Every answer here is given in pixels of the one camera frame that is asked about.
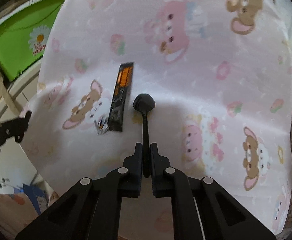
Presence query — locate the black coffee stick sachet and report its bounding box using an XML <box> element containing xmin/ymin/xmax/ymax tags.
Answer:
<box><xmin>94</xmin><ymin>62</ymin><xmax>134</xmax><ymax>134</ymax></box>

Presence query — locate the green plastic storage box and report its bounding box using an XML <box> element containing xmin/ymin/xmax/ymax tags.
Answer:
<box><xmin>0</xmin><ymin>0</ymin><xmax>65</xmax><ymax>81</ymax></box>

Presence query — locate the black plastic spoon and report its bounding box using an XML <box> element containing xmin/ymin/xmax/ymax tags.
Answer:
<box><xmin>133</xmin><ymin>93</ymin><xmax>155</xmax><ymax>178</ymax></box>

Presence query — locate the pink cartoon bear bedsheet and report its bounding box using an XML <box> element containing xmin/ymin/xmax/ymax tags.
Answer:
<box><xmin>21</xmin><ymin>0</ymin><xmax>292</xmax><ymax>234</ymax></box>

